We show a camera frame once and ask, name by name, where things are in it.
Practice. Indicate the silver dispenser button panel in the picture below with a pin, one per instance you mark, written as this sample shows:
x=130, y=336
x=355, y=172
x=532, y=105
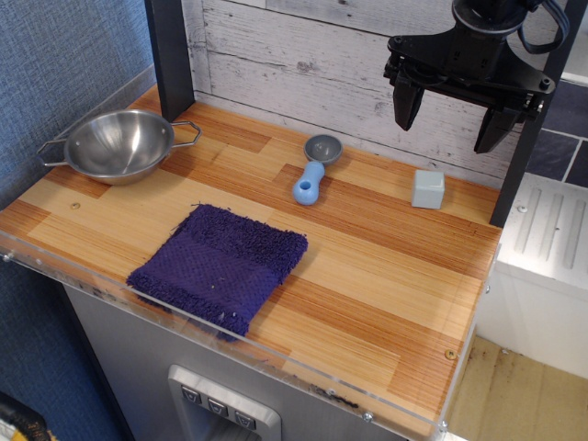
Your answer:
x=209, y=411

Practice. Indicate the stainless steel bowl with handles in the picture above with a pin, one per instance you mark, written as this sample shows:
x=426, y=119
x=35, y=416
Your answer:
x=123, y=147

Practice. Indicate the purple towel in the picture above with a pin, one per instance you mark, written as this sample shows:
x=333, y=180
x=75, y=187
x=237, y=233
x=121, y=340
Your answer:
x=220, y=267

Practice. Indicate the clear acrylic edge guard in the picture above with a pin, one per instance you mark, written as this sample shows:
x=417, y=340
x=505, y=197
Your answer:
x=420, y=312

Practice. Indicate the grey cube block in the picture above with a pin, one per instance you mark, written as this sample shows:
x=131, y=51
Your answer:
x=428, y=189

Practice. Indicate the silver toy fridge cabinet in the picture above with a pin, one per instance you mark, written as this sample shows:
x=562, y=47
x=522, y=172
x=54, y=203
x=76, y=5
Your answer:
x=138, y=367

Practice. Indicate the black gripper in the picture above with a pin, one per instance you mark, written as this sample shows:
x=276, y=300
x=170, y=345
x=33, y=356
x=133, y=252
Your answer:
x=467, y=65

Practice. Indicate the blue spoon with grey bowl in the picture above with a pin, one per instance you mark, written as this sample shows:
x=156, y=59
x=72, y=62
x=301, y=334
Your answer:
x=321, y=151

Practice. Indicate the black left frame post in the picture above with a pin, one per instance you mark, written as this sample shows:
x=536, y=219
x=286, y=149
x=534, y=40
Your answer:
x=170, y=56

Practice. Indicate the black yellow object corner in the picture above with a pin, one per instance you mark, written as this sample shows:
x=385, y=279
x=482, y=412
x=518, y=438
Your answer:
x=20, y=422

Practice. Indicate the white toy sink counter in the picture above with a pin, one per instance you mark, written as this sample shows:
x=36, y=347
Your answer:
x=536, y=297

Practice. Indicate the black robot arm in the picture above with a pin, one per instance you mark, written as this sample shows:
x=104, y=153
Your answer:
x=504, y=18

